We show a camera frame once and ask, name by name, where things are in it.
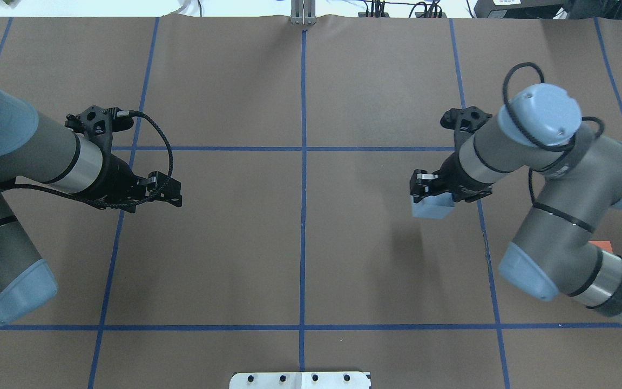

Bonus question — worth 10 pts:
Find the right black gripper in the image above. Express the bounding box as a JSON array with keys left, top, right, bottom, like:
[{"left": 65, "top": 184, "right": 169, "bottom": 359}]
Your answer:
[{"left": 409, "top": 108, "right": 492, "bottom": 204}]

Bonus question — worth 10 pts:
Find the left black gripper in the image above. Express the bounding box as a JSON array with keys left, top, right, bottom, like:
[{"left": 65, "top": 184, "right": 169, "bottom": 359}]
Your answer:
[{"left": 65, "top": 106, "right": 183, "bottom": 213}]

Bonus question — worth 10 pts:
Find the light blue foam block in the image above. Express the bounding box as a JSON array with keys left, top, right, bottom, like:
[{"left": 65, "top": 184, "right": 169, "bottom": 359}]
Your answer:
[{"left": 411, "top": 193, "right": 455, "bottom": 219}]

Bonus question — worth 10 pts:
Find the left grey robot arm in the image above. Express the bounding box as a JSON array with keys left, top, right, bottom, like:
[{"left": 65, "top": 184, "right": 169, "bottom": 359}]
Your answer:
[{"left": 0, "top": 89, "right": 183, "bottom": 326}]

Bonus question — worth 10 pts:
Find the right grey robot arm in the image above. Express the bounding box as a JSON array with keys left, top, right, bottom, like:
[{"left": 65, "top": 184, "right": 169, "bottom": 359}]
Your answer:
[{"left": 409, "top": 83, "right": 622, "bottom": 323}]

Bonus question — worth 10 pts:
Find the orange foam block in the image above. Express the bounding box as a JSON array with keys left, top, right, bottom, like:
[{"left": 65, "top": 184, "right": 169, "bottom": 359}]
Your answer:
[{"left": 590, "top": 240, "right": 614, "bottom": 253}]

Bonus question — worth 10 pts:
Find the black computer on table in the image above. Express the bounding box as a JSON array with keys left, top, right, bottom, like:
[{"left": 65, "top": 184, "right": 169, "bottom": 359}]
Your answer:
[{"left": 469, "top": 1, "right": 622, "bottom": 20}]

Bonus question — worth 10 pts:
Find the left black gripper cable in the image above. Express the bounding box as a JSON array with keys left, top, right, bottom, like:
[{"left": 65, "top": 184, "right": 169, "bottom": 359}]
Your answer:
[{"left": 0, "top": 111, "right": 174, "bottom": 210}]

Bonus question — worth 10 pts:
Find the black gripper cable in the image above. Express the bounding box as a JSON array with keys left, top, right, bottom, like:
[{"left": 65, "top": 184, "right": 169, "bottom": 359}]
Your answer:
[
  {"left": 502, "top": 62, "right": 606, "bottom": 205},
  {"left": 0, "top": 111, "right": 174, "bottom": 210}
]

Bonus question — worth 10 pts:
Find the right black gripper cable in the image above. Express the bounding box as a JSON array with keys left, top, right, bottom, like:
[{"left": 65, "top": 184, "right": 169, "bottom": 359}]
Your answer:
[{"left": 502, "top": 62, "right": 606, "bottom": 205}]

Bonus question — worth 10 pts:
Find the aluminium frame post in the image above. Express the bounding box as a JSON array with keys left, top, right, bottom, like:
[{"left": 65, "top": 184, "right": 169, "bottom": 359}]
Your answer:
[{"left": 289, "top": 0, "right": 317, "bottom": 25}]

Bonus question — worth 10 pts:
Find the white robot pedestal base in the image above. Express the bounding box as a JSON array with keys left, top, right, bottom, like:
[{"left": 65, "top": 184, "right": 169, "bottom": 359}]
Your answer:
[{"left": 229, "top": 371, "right": 372, "bottom": 388}]

